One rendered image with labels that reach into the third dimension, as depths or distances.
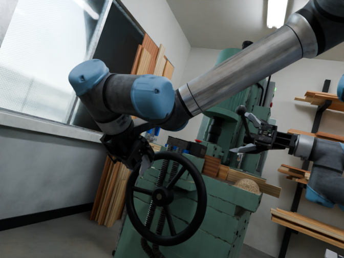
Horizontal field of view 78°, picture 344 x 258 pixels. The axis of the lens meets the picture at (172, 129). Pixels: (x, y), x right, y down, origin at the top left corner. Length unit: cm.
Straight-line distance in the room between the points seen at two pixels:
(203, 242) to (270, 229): 251
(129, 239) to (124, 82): 76
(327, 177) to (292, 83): 283
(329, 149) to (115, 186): 195
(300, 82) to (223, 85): 311
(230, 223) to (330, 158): 37
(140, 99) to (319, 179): 58
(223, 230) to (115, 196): 167
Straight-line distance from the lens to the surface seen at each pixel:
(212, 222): 85
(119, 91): 38
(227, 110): 96
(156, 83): 35
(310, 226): 287
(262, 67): 47
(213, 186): 84
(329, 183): 75
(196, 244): 89
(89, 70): 42
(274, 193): 96
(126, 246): 104
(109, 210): 240
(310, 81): 356
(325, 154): 77
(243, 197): 82
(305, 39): 49
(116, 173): 233
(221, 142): 110
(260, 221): 332
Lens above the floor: 97
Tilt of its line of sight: 4 degrees up
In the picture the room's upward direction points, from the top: 17 degrees clockwise
